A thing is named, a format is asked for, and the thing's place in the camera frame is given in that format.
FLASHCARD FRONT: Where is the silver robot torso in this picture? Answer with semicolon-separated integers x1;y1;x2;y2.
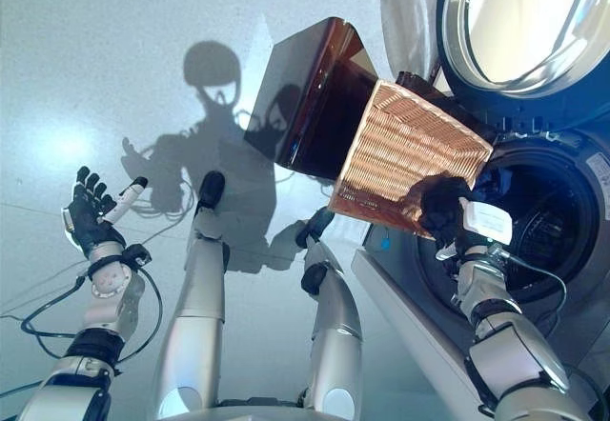
156;394;368;421

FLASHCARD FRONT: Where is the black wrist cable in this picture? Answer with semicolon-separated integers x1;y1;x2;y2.
0;263;164;365
495;249;601;412

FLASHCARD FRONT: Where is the glossy brown stool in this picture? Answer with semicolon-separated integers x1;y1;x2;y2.
243;16;497;182

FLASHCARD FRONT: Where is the dark grey washing machine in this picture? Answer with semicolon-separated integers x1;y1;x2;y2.
364;123;610;393

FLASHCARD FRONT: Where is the rectangular wicker laundry basket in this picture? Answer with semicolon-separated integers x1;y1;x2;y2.
327;80;495;241

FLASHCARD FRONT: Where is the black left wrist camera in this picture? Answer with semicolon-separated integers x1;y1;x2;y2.
122;244;153;268

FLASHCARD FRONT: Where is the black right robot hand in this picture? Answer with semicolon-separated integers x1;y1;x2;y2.
418;175;515;263

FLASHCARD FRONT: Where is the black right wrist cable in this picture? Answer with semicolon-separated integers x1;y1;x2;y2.
495;249;601;412

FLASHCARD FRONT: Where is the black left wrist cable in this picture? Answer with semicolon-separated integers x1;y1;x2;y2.
0;263;164;365

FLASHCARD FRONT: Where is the silver right robot leg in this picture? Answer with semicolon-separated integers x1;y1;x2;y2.
295;206;363;421

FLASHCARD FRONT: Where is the round glass washer door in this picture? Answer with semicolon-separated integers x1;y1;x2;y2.
431;0;610;131

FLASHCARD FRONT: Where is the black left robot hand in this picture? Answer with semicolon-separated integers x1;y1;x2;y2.
60;166;150;260

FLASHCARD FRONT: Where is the white appliance enclosure panel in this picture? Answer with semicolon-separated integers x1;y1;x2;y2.
351;248;501;421

